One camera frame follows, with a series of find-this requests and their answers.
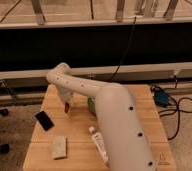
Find black hanging cable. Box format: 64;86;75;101
107;16;138;83

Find green ceramic bowl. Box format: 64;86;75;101
87;98;96;114

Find blue power adapter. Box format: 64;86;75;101
154;90;169;107

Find white labelled bottle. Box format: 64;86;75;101
89;127;108;165

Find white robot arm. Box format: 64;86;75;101
46;63;157;171

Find beige sponge block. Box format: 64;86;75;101
52;136;67;160

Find black floor cable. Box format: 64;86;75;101
150;84;192;141

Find black smartphone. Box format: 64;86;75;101
35;111;54;131

